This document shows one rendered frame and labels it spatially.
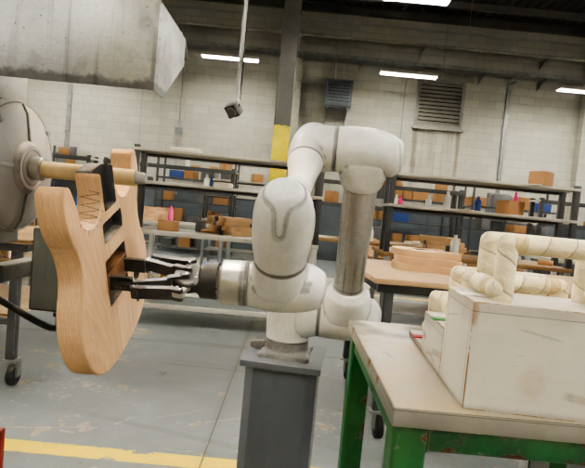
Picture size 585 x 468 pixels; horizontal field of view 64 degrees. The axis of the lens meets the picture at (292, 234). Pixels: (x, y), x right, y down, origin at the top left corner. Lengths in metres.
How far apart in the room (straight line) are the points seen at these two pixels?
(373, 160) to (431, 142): 11.22
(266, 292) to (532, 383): 0.46
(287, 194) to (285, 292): 0.20
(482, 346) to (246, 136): 11.48
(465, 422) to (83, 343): 0.64
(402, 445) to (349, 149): 0.79
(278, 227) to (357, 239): 0.70
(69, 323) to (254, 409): 0.94
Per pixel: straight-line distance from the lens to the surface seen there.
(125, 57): 0.83
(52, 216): 0.79
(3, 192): 0.99
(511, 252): 0.80
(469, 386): 0.82
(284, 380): 1.63
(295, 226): 0.78
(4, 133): 0.99
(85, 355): 0.91
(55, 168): 1.00
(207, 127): 12.28
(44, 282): 1.26
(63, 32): 0.88
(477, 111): 13.02
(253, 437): 1.73
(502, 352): 0.82
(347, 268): 1.51
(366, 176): 1.33
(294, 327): 1.63
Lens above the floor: 1.22
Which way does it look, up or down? 3 degrees down
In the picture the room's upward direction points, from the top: 5 degrees clockwise
